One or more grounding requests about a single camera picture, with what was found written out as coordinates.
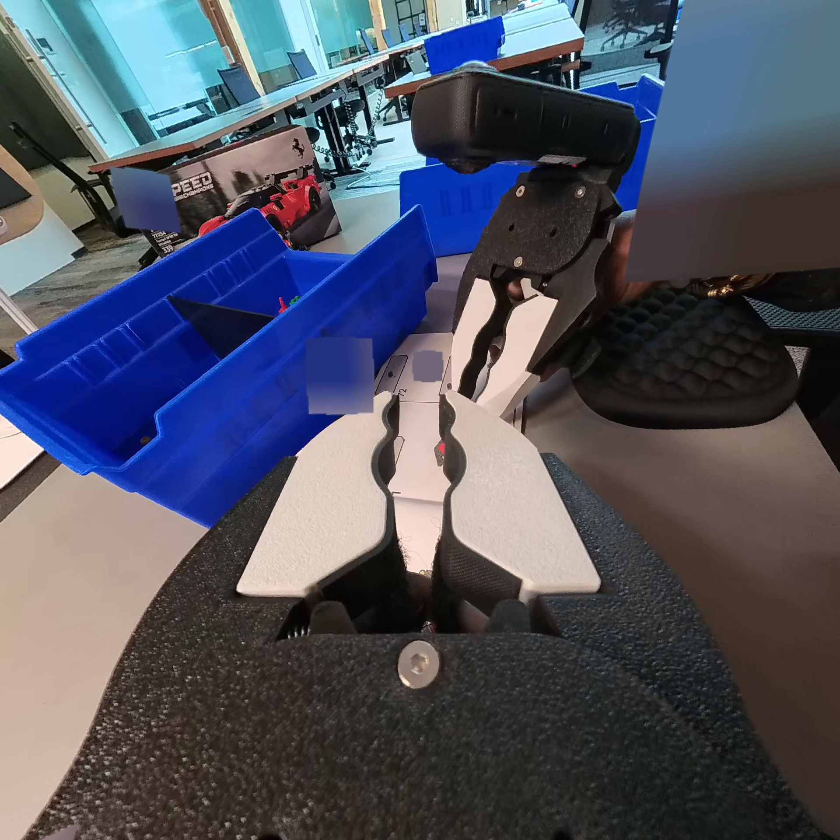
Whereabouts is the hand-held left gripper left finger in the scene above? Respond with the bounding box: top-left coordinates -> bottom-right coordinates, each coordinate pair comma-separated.
235,391 -> 411,618

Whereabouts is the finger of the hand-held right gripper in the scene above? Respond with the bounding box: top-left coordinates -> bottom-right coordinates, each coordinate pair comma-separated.
451,274 -> 513,401
471,292 -> 560,421

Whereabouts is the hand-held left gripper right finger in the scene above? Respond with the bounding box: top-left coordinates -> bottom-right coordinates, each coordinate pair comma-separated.
430,391 -> 602,621

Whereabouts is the lego instruction booklet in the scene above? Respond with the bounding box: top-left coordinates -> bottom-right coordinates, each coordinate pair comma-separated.
373,331 -> 527,578

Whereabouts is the lego set cardboard box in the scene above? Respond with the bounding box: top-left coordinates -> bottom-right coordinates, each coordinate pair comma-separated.
136,123 -> 343,271

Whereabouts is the person's right hand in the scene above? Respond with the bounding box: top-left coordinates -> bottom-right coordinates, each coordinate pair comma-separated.
599,213 -> 658,311

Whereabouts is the large blue plastic bin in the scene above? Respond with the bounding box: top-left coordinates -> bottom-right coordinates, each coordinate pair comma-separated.
0,205 -> 439,527

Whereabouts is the black honeycomb cushion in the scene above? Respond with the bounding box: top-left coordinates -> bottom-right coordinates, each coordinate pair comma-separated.
570,287 -> 803,429

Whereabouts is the brown-edged office desk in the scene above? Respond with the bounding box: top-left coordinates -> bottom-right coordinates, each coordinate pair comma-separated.
384,3 -> 585,99
88,62 -> 395,175

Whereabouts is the black bin divider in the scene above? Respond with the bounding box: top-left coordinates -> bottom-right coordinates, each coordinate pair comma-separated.
167,295 -> 277,361

